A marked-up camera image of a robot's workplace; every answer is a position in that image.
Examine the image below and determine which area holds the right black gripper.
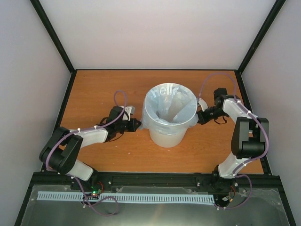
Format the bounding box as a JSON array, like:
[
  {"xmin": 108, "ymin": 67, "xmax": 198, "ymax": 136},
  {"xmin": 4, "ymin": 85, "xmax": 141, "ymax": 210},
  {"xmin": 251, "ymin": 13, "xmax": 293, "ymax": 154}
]
[{"xmin": 191, "ymin": 106, "xmax": 227, "ymax": 125}]

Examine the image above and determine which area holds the translucent blue trash bag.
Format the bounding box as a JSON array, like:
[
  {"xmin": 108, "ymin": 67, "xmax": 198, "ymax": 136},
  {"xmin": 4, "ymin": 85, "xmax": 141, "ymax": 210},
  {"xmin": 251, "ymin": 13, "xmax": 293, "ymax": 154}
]
[{"xmin": 138, "ymin": 82, "xmax": 198, "ymax": 136}]

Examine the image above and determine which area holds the white plastic trash bin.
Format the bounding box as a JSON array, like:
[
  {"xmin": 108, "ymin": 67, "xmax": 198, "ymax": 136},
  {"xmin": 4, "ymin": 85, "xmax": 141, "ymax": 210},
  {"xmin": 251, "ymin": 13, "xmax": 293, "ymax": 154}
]
[{"xmin": 143, "ymin": 82, "xmax": 198, "ymax": 148}]

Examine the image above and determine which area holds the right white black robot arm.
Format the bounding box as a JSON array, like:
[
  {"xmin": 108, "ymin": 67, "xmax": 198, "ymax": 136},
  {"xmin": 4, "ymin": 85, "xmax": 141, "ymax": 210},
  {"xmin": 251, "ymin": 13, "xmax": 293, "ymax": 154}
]
[{"xmin": 197, "ymin": 88, "xmax": 269, "ymax": 191}]

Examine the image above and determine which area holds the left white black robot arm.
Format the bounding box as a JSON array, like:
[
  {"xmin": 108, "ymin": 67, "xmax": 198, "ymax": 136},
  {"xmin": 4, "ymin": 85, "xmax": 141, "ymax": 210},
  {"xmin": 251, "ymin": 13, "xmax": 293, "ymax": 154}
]
[{"xmin": 39, "ymin": 105, "xmax": 141, "ymax": 190}]

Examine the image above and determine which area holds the green lit circuit board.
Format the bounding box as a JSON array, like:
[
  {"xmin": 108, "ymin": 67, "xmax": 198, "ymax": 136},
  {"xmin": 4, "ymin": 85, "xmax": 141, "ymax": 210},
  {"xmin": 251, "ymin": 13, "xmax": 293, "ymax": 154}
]
[{"xmin": 91, "ymin": 183, "xmax": 104, "ymax": 196}]

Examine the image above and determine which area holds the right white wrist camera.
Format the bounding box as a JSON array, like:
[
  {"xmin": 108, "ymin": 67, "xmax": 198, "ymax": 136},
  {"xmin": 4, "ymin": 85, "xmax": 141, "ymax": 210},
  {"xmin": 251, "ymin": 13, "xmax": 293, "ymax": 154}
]
[{"xmin": 198, "ymin": 98, "xmax": 208, "ymax": 112}]

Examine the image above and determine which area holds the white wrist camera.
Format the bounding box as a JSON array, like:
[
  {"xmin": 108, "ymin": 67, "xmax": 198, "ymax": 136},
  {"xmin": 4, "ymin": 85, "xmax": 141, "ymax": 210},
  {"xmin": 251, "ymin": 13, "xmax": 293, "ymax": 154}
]
[
  {"xmin": 122, "ymin": 105, "xmax": 135, "ymax": 121},
  {"xmin": 198, "ymin": 98, "xmax": 208, "ymax": 112}
]

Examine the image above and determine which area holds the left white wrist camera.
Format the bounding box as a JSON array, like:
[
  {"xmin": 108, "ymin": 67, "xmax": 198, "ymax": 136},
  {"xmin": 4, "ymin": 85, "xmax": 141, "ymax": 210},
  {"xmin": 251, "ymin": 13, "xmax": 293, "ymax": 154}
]
[{"xmin": 122, "ymin": 105, "xmax": 135, "ymax": 121}]

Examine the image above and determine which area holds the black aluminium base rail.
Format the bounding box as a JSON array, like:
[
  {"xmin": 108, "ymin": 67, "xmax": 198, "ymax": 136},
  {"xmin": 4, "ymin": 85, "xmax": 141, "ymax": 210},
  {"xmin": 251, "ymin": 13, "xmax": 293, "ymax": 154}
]
[{"xmin": 29, "ymin": 171, "xmax": 283, "ymax": 194}]

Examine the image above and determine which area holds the grey metal base plate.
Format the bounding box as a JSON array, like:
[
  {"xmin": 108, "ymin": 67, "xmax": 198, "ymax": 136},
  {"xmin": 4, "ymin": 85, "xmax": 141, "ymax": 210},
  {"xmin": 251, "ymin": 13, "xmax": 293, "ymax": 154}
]
[{"xmin": 20, "ymin": 186, "xmax": 289, "ymax": 226}]

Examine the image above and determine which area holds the light blue slotted cable duct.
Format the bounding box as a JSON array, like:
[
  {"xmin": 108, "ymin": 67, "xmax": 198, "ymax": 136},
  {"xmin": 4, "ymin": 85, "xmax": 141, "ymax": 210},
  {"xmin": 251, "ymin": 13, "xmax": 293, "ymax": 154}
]
[{"xmin": 36, "ymin": 191, "xmax": 214, "ymax": 205}]

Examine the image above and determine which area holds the right black frame post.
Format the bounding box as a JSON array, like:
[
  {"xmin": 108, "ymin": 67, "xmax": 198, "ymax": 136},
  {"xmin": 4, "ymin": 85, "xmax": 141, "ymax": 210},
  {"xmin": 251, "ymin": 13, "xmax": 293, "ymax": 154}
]
[{"xmin": 238, "ymin": 0, "xmax": 286, "ymax": 75}]

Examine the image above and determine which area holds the black frame post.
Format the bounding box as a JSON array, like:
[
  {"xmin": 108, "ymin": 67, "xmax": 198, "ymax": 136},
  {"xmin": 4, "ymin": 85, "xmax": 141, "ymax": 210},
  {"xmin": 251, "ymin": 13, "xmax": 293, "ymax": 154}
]
[
  {"xmin": 238, "ymin": 0, "xmax": 286, "ymax": 75},
  {"xmin": 30, "ymin": 0, "xmax": 75, "ymax": 74}
]

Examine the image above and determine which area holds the left black frame post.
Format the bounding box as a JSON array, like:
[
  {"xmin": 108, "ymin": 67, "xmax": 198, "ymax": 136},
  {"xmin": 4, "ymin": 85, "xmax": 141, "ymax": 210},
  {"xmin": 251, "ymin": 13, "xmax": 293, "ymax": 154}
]
[{"xmin": 30, "ymin": 0, "xmax": 75, "ymax": 74}]

